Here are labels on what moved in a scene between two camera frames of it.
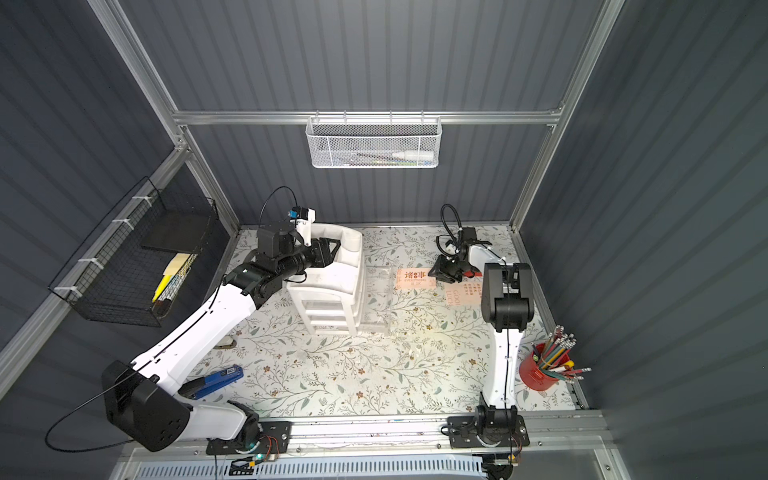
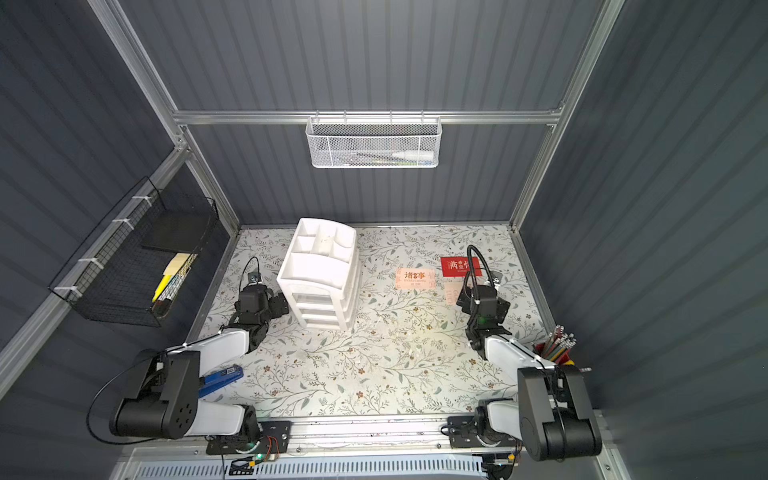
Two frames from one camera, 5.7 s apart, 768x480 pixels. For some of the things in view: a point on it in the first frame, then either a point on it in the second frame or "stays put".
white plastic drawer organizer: (331, 295) stays put
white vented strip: (315, 469) stays put
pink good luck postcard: (463, 293) stays put
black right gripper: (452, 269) → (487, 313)
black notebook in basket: (176, 230) stays put
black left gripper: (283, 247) → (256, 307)
